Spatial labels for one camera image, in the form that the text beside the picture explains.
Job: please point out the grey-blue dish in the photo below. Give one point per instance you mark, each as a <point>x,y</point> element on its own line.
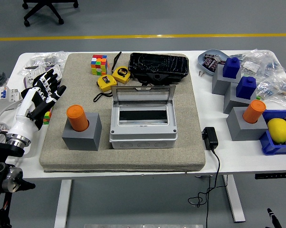
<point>210,52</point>

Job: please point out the colourful puzzle cube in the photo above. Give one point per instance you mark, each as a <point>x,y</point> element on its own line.
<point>47,117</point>
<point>99,64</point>

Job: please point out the white socket panel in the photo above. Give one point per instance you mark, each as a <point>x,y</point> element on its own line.
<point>30,76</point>

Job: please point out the grey block with round hole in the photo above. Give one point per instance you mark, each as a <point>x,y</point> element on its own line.
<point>242,130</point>
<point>85,140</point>

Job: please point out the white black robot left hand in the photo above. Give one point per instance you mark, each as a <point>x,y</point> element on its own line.
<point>26,102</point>

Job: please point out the grey electrical box with lid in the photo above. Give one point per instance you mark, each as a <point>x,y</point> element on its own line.
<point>142,135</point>

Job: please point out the yellow tape measure round label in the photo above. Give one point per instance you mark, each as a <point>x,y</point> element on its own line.
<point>121,74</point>

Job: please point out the black office chair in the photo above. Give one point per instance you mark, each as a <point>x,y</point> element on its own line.
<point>42,8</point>

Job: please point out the black table control panel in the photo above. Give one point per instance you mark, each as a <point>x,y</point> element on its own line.
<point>274,176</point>

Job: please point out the blue block with knob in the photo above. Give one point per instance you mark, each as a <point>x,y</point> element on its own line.
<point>246,88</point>
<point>231,67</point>

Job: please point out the white circuit breaker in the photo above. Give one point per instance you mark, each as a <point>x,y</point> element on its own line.
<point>5,97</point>

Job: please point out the blue plastic bin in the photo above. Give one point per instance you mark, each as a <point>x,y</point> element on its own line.
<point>268,145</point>

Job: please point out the brown snack packet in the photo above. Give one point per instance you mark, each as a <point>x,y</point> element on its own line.
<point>209,64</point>
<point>212,56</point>

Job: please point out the yellow lemon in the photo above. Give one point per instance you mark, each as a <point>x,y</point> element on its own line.
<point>278,130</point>

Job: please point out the orange cylinder battery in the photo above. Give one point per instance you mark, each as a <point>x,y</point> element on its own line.
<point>254,111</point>
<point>76,117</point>

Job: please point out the black power adapter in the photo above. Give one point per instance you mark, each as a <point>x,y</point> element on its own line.
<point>210,137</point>

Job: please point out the grey-brown fabric mat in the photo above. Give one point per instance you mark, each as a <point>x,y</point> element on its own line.
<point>123,159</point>

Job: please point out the small metal pins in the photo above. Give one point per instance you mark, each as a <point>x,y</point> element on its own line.
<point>200,73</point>

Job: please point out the white table leg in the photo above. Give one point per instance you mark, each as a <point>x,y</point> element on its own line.
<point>235,202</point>
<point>63,202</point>

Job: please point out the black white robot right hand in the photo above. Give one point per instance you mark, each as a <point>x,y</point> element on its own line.
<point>273,217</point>

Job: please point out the clear plastic parts bag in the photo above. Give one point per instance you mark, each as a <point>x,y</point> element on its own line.
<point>45,58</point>
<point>263,61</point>
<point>275,90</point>

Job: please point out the black textured case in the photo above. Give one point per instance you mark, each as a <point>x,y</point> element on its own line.
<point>157,63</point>

